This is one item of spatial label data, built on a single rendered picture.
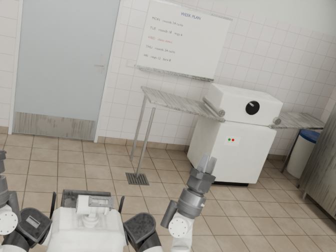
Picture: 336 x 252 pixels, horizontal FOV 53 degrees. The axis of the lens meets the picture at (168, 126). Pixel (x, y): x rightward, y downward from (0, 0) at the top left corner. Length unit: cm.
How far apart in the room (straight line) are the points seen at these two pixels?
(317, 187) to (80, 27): 349
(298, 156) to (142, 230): 432
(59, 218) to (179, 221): 44
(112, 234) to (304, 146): 437
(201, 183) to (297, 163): 439
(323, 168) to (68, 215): 370
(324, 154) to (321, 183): 36
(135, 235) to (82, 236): 20
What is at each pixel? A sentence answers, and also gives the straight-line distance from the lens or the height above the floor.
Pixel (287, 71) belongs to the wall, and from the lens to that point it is 527.
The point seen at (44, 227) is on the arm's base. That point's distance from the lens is 129.
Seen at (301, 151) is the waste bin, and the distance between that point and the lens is 541.
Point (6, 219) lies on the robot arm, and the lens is 107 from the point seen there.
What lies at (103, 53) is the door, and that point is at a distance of 427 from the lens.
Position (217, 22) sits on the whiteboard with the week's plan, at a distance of 453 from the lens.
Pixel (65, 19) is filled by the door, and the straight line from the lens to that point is 418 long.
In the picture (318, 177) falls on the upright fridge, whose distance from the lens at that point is 464.
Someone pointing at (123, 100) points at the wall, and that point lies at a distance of 445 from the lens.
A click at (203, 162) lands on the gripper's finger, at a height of 157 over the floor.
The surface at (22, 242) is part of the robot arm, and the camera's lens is 127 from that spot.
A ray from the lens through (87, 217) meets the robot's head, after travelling 126.
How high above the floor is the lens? 206
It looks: 21 degrees down
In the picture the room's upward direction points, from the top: 15 degrees clockwise
